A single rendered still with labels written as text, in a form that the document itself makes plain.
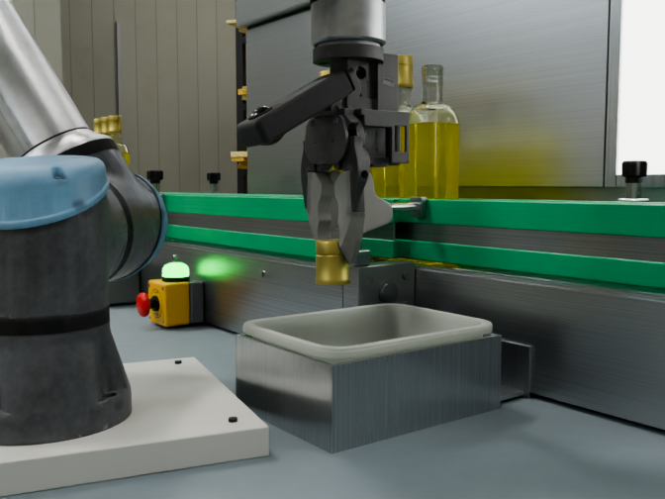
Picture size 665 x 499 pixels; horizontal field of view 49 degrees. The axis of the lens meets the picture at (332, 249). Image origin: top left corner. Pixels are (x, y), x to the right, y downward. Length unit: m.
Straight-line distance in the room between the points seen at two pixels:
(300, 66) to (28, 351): 1.02
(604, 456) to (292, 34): 1.12
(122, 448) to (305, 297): 0.43
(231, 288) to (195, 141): 7.26
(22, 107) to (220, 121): 7.69
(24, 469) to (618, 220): 0.58
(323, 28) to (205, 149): 7.69
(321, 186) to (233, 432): 0.26
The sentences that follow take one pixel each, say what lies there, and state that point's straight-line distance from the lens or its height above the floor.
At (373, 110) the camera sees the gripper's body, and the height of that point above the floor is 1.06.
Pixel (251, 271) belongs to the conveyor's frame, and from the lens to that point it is 1.10.
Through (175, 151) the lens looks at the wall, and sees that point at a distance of 8.34.
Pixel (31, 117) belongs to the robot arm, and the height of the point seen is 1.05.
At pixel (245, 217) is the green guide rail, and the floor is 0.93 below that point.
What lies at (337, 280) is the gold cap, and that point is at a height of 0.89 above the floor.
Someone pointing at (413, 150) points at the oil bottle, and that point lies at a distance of 1.00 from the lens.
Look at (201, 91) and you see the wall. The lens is 8.46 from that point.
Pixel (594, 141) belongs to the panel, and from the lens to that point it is 1.00.
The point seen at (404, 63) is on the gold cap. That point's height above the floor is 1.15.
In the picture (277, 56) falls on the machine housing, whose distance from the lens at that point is 1.62.
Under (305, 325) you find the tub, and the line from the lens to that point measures 0.82.
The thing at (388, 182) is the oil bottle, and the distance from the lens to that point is 1.03.
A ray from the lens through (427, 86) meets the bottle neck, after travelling 1.01.
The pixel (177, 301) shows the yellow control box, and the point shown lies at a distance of 1.22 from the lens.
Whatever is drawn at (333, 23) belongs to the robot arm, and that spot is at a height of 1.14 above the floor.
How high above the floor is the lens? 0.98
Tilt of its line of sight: 5 degrees down
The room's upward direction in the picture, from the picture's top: straight up
